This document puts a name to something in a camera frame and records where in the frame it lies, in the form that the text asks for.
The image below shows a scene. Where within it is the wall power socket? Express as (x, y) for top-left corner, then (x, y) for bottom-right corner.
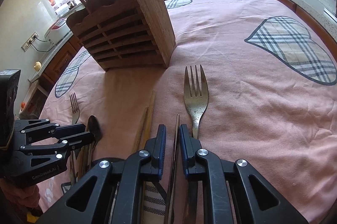
(21, 32), (38, 52)

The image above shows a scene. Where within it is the white red rice cooker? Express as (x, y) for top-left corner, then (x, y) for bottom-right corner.
(44, 18), (70, 45)

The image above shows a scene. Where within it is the patterned bamboo chopstick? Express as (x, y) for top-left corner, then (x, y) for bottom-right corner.
(131, 107), (148, 153)

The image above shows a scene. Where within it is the brown wooden utensil holder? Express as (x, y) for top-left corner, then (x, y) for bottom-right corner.
(66, 0), (176, 71)

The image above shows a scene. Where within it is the light bamboo chopstick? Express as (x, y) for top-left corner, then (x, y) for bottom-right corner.
(138, 90), (155, 150)

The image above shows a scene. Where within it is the steel spoon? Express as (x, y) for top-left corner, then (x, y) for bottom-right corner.
(87, 115), (102, 169)

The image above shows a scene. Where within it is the metal chopstick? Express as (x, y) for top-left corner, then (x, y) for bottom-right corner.
(164, 115), (180, 224)

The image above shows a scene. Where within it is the brown wooden chopstick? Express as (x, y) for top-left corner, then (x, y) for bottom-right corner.
(70, 147), (88, 185)

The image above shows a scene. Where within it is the left steel fork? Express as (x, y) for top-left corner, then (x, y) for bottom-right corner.
(70, 92), (80, 124)

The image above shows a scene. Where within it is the steel fork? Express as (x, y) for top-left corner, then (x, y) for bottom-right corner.
(184, 65), (209, 139)
(70, 92), (80, 124)

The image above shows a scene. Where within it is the right steel fork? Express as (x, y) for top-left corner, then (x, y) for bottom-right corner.
(184, 65), (209, 139)

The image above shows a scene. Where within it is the white plastic shelf rack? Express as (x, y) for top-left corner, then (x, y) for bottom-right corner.
(19, 80), (49, 119)

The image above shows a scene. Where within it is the pink heart-patterned tablecloth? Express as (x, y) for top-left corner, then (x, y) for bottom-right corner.
(41, 0), (336, 223)

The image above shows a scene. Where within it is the person's left hand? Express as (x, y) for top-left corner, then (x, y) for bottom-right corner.
(1, 178), (43, 223)

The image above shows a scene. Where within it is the yellow apple figurine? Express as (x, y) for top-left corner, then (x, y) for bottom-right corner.
(34, 62), (42, 71)

